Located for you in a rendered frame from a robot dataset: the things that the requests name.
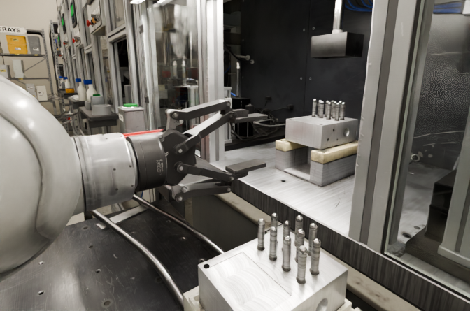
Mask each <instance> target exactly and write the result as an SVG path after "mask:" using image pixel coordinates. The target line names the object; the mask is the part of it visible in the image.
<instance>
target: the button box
mask: <svg viewBox="0 0 470 311"><path fill-rule="evenodd" d="M118 109H119V110H118V112H119V113H118V114H119V120H120V133H121V134H124V133H135V132H141V131H149V130H147V129H145V114H144V108H142V107H140V106H135V107H124V106H123V107H121V106H120V107H118Z"/></svg>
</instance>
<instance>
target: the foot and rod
mask: <svg viewBox="0 0 470 311"><path fill-rule="evenodd" d="M345 1H346V0H335V3H334V21H333V30H332V34H327V35H322V36H312V37H311V58H317V59H338V58H351V57H362V50H363V43H364V34H356V33H351V32H343V18H344V9H345Z"/></svg>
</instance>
